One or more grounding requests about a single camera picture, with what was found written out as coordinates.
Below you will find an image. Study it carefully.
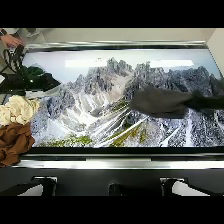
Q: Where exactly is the person's hand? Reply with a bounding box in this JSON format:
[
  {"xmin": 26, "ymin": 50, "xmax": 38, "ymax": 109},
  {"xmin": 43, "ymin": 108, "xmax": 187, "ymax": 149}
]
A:
[{"xmin": 0, "ymin": 33, "xmax": 26, "ymax": 50}]

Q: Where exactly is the grey shirt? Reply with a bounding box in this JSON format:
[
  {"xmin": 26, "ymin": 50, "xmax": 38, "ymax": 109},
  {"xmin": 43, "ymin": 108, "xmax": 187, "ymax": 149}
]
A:
[{"xmin": 129, "ymin": 84, "xmax": 203, "ymax": 120}]

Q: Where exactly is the dark green garment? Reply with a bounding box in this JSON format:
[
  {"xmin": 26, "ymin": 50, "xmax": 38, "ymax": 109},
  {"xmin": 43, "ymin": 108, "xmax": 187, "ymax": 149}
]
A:
[{"xmin": 22, "ymin": 64, "xmax": 47, "ymax": 80}]

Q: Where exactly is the pale grey garment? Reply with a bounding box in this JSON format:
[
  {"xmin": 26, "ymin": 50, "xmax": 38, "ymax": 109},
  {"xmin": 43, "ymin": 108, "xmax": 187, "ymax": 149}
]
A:
[{"xmin": 24, "ymin": 83, "xmax": 65, "ymax": 100}]

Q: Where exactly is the cream garment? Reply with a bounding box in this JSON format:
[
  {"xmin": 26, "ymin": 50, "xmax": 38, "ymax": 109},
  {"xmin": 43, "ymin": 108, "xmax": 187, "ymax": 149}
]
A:
[{"xmin": 0, "ymin": 94, "xmax": 42, "ymax": 127}]

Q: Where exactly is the brown garment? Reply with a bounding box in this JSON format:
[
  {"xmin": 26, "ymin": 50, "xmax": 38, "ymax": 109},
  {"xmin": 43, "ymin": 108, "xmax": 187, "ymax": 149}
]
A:
[{"xmin": 0, "ymin": 122, "xmax": 36, "ymax": 168}]

